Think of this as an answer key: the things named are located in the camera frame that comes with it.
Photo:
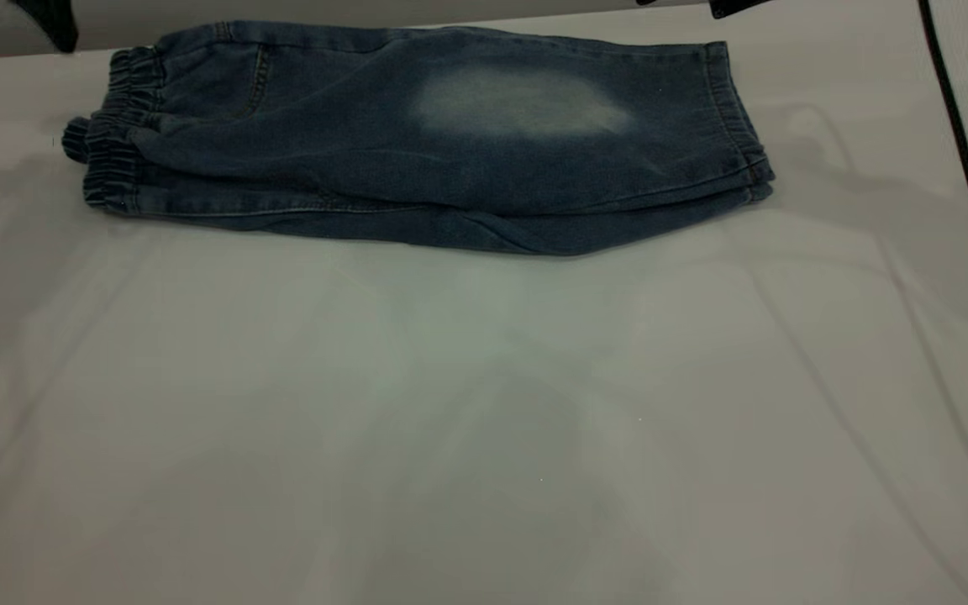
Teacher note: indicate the blue denim shorts with print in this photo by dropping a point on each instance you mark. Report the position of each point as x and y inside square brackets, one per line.
[417, 143]

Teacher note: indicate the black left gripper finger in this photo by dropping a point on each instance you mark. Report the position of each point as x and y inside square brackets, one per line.
[55, 21]

